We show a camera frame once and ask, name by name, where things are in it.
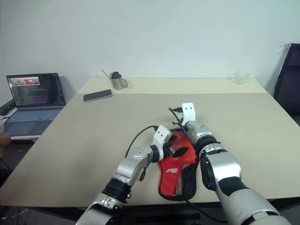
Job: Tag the clear glass cup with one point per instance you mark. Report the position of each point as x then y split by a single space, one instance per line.
241 76

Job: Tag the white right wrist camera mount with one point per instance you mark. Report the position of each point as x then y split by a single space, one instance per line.
188 112

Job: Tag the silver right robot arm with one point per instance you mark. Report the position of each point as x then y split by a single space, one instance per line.
225 168

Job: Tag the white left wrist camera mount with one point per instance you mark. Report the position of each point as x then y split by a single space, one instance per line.
160 136

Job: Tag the open grey laptop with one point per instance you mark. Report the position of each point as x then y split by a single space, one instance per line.
35 98

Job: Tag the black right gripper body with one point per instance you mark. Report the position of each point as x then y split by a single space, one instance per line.
179 127

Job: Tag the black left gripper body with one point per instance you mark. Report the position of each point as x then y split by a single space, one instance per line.
167 151

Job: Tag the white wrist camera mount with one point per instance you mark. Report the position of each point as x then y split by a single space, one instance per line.
188 112
160 136

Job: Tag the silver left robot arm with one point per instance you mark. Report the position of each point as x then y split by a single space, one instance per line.
131 164

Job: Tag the red black paddle case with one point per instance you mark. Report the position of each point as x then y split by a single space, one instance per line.
171 178

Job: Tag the black smartphone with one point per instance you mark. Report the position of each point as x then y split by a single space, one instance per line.
97 95

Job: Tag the black rounded lid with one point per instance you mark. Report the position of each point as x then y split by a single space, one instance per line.
116 75

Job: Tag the small black box device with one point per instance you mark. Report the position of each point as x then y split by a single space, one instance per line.
7 107

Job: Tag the black office chair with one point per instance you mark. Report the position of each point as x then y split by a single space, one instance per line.
290 75

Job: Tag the person's bare hand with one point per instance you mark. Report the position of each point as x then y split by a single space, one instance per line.
4 139

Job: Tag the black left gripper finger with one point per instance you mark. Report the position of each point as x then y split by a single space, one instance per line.
180 152

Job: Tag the thin metal straw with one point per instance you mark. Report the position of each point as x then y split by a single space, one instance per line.
106 73

